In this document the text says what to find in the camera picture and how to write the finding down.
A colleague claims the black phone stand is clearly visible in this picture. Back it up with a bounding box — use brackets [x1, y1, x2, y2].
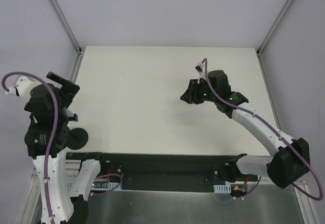
[63, 113, 89, 150]

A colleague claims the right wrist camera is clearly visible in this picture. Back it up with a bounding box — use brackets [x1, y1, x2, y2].
[195, 62, 206, 80]

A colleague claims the right aluminium frame post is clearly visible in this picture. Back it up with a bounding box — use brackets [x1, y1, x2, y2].
[256, 0, 295, 57]

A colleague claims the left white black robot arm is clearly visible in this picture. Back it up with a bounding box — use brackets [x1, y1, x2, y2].
[18, 72, 107, 223]

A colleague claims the white cable duct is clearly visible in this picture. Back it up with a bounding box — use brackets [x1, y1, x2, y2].
[213, 184, 232, 194]
[91, 181, 122, 191]

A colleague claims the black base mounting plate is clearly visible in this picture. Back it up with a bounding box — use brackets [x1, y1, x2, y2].
[66, 151, 257, 191]

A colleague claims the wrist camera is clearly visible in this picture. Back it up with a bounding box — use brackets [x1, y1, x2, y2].
[195, 62, 206, 80]
[6, 76, 41, 101]

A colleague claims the left white cable duct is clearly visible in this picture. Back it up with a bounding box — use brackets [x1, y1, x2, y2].
[91, 181, 122, 191]

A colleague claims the purple smartphone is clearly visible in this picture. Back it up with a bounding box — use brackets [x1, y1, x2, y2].
[60, 108, 75, 117]

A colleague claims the aluminium frame post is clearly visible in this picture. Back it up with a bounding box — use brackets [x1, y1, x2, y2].
[48, 0, 82, 54]
[256, 0, 295, 57]

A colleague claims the left aluminium frame post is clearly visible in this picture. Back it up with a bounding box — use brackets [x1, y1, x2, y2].
[48, 0, 82, 54]

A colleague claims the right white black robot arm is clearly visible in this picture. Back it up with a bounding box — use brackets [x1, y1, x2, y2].
[180, 66, 310, 188]

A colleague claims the right white cable duct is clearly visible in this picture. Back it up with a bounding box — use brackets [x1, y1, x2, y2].
[213, 184, 232, 194]

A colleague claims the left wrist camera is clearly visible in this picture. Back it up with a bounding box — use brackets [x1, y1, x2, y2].
[6, 76, 41, 101]

